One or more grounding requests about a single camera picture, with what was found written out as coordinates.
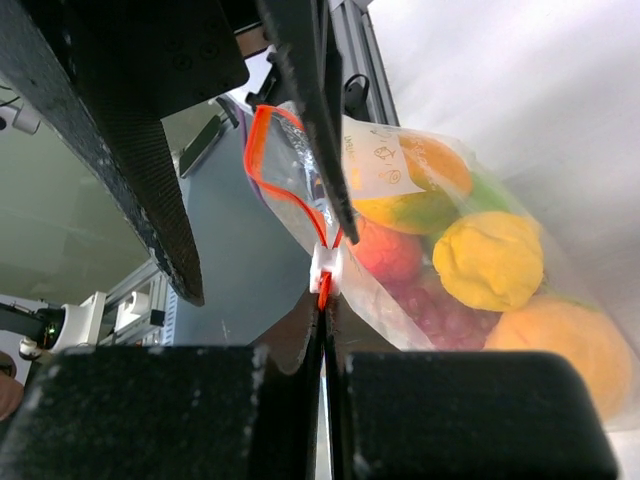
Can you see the aluminium mounting rail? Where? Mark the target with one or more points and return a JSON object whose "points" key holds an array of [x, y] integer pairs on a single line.
{"points": [[367, 94]]}

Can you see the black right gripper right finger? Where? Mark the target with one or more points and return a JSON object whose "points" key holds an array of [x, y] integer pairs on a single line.
{"points": [[455, 415]]}

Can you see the green yellow mango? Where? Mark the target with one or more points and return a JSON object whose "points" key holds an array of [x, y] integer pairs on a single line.
{"points": [[398, 212]]}

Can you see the yellow lemon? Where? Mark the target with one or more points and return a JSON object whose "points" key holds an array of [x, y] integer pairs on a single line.
{"points": [[491, 261]]}

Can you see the red orange peach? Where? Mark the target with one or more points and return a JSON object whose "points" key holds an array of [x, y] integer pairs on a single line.
{"points": [[389, 256]]}

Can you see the red grape bunch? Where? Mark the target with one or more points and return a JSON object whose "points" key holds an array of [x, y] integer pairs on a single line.
{"points": [[448, 324]]}

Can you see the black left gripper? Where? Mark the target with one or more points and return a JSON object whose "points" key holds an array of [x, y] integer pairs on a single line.
{"points": [[100, 73]]}

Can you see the green apple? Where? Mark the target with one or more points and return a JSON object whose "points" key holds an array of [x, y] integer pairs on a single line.
{"points": [[441, 210]]}

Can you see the orange with green leaf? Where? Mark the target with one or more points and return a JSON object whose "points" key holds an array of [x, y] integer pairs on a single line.
{"points": [[432, 164]]}

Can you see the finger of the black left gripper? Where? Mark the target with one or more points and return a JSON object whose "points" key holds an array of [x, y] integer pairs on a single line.
{"points": [[311, 66]]}

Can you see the clear zip bag orange zipper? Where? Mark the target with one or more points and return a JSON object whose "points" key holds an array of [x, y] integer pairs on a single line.
{"points": [[562, 317]]}

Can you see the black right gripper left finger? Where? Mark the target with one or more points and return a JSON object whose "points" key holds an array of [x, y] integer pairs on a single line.
{"points": [[175, 412]]}

